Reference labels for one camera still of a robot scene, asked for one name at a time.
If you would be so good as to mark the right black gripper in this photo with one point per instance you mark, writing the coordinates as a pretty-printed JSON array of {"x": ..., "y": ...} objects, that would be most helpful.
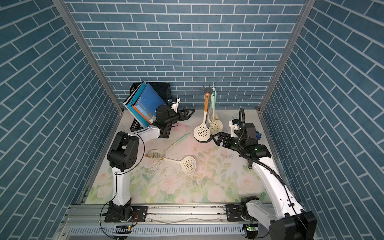
[{"x": 228, "y": 137}]

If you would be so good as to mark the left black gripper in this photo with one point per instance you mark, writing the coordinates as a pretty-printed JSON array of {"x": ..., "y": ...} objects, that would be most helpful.
[{"x": 185, "y": 118}]

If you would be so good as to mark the wooden handled white spoon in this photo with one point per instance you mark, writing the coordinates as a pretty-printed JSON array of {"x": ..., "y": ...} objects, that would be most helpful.
[{"x": 202, "y": 133}]

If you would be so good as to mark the wooden handled cream skimmer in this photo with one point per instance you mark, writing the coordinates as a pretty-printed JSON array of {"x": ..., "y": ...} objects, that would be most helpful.
[{"x": 188, "y": 164}]

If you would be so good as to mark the diagonal mint handled skimmer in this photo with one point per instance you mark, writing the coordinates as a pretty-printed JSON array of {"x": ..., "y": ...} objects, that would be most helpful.
[{"x": 158, "y": 154}]

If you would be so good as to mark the dark grey utensil rack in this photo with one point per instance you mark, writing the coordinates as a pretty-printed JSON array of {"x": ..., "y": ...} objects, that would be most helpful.
[{"x": 208, "y": 90}]

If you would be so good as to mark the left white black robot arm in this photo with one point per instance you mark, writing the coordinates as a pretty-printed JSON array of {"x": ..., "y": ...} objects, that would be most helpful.
[{"x": 124, "y": 156}]

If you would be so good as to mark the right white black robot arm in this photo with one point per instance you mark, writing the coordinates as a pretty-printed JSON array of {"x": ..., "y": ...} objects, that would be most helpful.
[{"x": 270, "y": 186}]

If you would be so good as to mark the black perforated file basket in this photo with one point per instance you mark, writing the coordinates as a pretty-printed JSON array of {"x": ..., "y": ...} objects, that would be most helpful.
[{"x": 163, "y": 89}]

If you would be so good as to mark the blue black stapler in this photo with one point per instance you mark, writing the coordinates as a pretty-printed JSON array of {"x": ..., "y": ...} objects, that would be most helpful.
[{"x": 258, "y": 135}]

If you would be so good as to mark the blue book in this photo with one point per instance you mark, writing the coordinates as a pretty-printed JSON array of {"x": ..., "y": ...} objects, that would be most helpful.
[{"x": 150, "y": 100}]

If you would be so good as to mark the orange book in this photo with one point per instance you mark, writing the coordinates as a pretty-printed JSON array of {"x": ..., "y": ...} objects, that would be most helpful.
[{"x": 147, "y": 116}]

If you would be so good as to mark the teal notebook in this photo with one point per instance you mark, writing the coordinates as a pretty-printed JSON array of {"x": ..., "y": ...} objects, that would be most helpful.
[{"x": 130, "y": 103}]

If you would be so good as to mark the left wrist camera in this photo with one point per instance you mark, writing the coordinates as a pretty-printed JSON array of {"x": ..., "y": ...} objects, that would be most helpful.
[{"x": 174, "y": 102}]

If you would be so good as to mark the aluminium front rail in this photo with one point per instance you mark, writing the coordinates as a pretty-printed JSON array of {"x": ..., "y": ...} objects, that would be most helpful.
[{"x": 186, "y": 222}]

